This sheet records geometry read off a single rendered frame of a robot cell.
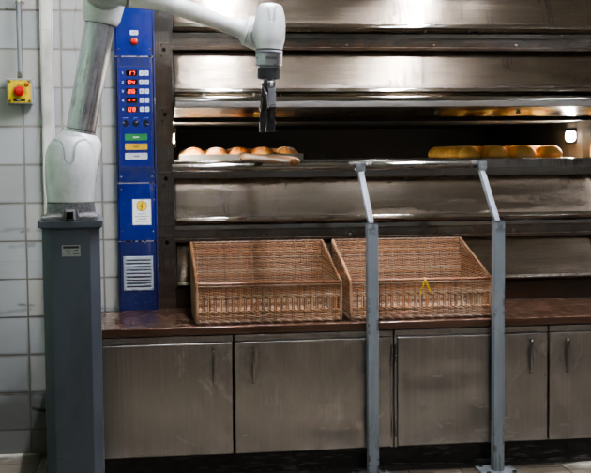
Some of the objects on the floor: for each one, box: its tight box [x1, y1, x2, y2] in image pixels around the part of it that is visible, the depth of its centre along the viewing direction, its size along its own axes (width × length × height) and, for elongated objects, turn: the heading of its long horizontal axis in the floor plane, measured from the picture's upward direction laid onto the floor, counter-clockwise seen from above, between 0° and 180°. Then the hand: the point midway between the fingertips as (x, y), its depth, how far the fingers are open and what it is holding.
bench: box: [101, 297, 591, 473], centre depth 467 cm, size 56×242×58 cm
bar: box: [172, 160, 520, 473], centre depth 442 cm, size 31×127×118 cm
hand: (266, 129), depth 393 cm, fingers open, 13 cm apart
